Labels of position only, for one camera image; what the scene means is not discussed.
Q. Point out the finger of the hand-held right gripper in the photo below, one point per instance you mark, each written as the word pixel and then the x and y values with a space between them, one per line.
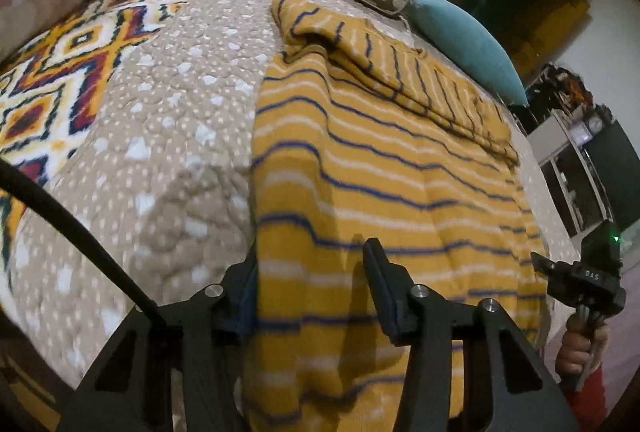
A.
pixel 542 264

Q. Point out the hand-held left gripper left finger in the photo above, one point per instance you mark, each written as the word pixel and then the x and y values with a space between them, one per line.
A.
pixel 246 307

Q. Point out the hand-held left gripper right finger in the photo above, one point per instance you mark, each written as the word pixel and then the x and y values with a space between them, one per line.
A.
pixel 387 297

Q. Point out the yellow striped sweater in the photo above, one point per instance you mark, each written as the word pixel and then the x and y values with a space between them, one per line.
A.
pixel 390 172

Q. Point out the person's right forearm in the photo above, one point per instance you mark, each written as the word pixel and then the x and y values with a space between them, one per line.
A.
pixel 590 402

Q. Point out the person's right hand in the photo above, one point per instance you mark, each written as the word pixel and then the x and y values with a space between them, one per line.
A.
pixel 572 352

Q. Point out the white shelf unit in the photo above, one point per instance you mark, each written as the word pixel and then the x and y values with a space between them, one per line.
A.
pixel 560 162

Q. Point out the pile of clutter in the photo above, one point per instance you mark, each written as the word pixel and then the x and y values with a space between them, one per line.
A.
pixel 562 85

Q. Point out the beige quilted bedspread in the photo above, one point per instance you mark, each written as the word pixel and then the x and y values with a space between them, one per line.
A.
pixel 200 122

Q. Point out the teal pillow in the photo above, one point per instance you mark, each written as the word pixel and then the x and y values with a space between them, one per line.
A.
pixel 470 42

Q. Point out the orange geometric patterned blanket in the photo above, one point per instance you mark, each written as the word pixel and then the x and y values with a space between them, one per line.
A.
pixel 75 62

